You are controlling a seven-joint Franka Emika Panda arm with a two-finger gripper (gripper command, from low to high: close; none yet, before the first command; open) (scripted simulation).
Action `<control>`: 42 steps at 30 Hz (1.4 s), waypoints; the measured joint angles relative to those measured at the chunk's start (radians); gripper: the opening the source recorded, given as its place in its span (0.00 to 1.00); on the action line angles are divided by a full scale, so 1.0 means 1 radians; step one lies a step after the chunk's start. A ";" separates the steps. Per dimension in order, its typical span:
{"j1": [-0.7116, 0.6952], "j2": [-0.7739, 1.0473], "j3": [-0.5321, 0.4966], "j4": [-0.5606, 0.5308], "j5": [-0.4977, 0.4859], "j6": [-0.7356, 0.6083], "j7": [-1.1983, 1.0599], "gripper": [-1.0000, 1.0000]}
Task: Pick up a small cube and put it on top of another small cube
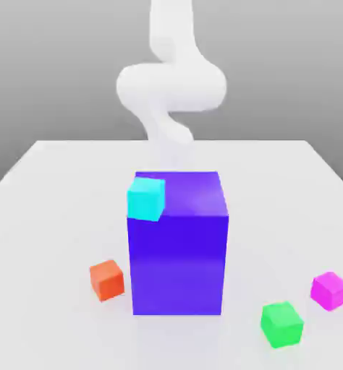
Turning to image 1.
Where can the small orange cube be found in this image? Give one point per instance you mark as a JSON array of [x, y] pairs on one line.
[[107, 280]]

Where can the small cyan cube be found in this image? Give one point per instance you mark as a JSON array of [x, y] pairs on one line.
[[145, 201]]

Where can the small green cube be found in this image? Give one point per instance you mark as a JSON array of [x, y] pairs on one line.
[[281, 325]]

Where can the small magenta cube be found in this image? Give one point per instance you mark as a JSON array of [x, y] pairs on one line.
[[330, 291]]

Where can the large purple box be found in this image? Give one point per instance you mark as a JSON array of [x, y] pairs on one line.
[[177, 260]]

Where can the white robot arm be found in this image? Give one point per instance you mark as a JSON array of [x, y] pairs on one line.
[[171, 86]]

